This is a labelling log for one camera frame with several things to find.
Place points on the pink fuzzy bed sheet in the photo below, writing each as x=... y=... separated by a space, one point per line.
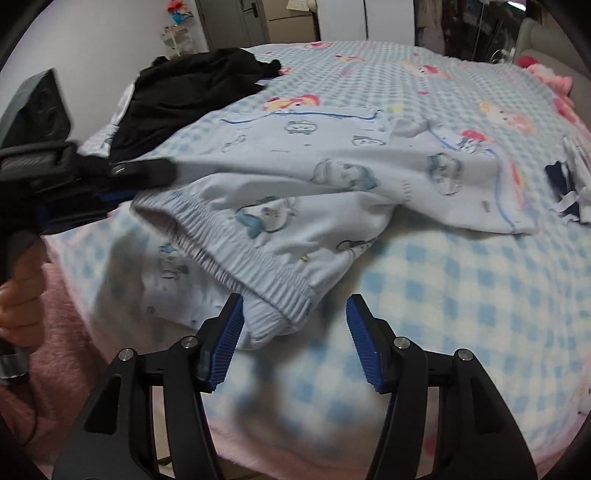
x=64 y=350

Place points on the grey door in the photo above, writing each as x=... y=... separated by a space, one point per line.
x=231 y=23

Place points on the white rack with toys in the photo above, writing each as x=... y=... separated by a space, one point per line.
x=178 y=32

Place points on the beige cardboard box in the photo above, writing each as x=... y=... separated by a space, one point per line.
x=291 y=21

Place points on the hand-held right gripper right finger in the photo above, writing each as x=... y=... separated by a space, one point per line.
x=364 y=344

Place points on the light blue printed pajama pants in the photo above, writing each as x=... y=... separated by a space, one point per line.
x=323 y=184

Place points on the pink plush toy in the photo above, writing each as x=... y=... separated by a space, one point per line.
x=547 y=76

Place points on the white wardrobe door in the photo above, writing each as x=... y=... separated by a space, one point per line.
x=364 y=21

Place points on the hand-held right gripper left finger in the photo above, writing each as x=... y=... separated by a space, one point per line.
x=226 y=344

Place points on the person's left hand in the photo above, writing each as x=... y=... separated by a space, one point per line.
x=23 y=309

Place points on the navy white small garment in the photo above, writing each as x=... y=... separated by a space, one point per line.
x=561 y=189

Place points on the black garment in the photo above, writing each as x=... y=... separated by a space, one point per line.
x=184 y=92

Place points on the blue checked cartoon blanket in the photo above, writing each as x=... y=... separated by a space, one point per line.
x=438 y=286

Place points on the dark glass cabinet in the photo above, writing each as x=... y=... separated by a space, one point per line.
x=466 y=27

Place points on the grey padded headboard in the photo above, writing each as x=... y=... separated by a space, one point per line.
x=549 y=41

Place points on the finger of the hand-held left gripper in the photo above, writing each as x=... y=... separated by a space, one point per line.
x=147 y=171
x=83 y=214

